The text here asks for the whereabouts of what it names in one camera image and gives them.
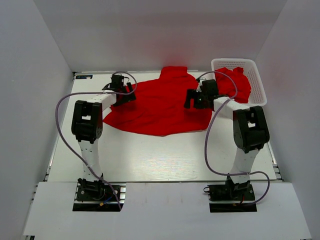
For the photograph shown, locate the red t shirt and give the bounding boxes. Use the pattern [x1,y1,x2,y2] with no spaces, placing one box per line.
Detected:
[103,66,212,137]

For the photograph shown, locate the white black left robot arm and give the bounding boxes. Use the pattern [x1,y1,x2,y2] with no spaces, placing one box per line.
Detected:
[71,71,136,200]

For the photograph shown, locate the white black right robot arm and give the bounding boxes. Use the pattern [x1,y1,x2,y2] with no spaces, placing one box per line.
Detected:
[184,78,270,200]

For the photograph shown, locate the red shirts in basket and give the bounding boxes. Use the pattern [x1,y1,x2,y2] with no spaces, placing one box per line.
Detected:
[215,67,252,104]

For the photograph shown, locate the blue table label sticker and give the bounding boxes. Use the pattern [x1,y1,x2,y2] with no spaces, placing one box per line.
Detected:
[75,75,93,80]

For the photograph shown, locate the white plastic laundry basket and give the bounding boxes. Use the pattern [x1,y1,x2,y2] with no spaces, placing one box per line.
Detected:
[211,58,267,107]

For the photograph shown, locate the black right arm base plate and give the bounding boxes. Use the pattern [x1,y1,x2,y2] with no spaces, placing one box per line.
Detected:
[203,184,258,213]

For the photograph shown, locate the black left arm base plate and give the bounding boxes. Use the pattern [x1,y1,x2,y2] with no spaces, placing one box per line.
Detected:
[72,178,126,212]

